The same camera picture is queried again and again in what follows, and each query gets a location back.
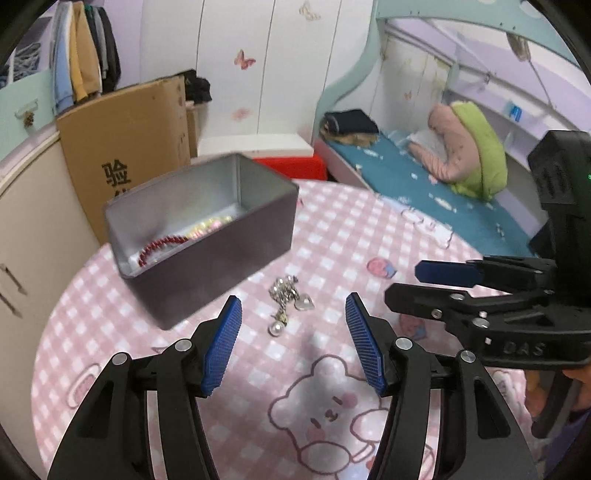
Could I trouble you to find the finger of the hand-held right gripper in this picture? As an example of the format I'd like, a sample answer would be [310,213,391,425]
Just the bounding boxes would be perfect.
[384,282,555,344]
[414,257,557,294]

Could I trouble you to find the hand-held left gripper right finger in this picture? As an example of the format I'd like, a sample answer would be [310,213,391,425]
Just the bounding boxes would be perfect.
[345,292,543,480]

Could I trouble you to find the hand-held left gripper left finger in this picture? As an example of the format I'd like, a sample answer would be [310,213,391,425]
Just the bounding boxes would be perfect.
[47,295,244,480]

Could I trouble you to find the silver pearl chain with pendant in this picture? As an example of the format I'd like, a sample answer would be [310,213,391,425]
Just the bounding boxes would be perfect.
[268,275,315,336]

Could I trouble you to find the grey metal tin box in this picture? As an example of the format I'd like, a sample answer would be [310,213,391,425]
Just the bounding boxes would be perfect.
[104,153,298,330]

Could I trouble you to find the dark red bead bracelet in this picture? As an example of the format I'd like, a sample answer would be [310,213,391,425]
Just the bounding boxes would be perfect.
[137,234,190,268]

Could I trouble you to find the cream bead bracelet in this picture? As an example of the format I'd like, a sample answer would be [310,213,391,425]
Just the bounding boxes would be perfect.
[187,215,234,238]

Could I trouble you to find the blue printed bed sheet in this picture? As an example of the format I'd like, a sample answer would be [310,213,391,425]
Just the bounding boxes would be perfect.
[323,129,541,257]

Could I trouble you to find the pink checked bear tablecloth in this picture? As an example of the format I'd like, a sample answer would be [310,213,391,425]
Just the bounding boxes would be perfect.
[30,179,532,480]

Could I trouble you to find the white pillow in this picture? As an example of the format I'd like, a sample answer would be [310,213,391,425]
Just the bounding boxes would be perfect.
[406,129,446,158]

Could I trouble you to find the pink pillow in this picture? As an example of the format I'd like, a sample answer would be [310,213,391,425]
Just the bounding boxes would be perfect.
[409,104,483,183]

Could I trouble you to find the folded dark clothes stack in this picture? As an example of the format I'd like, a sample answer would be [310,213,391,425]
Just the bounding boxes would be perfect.
[322,109,380,147]

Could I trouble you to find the beige hanging cloth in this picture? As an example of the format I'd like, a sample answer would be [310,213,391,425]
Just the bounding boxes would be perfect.
[508,34,532,61]

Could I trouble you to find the white board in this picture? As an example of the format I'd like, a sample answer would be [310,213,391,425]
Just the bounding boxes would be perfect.
[198,134,315,160]

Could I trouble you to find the beige low cabinet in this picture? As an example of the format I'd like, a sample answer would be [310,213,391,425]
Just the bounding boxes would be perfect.
[0,124,102,333]

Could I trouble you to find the teal bunk bed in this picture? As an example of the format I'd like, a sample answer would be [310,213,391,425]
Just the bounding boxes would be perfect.
[311,0,591,259]

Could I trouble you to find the large cardboard box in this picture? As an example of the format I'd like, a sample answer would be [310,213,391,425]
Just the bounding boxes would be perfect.
[56,76,192,245]

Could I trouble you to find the white wardrobe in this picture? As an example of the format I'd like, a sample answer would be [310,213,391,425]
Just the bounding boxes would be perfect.
[139,0,370,139]

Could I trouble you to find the black clothes pile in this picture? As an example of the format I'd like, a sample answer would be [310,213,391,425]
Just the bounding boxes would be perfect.
[184,69,213,104]

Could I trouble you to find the dark hanging jackets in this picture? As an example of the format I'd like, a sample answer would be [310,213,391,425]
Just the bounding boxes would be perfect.
[88,4,122,93]

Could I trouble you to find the yellow hanging jacket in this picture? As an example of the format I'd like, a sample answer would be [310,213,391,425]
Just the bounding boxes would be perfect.
[69,0,102,102]

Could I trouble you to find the light blue hanging jacket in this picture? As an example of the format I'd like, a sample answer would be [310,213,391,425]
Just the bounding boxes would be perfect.
[48,2,77,116]

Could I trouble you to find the teal drawer cabinet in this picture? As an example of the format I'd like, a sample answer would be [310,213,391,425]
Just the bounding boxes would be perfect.
[0,69,58,162]

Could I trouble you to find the purple open shelf unit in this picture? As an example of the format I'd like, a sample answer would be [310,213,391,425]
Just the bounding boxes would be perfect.
[0,0,61,88]

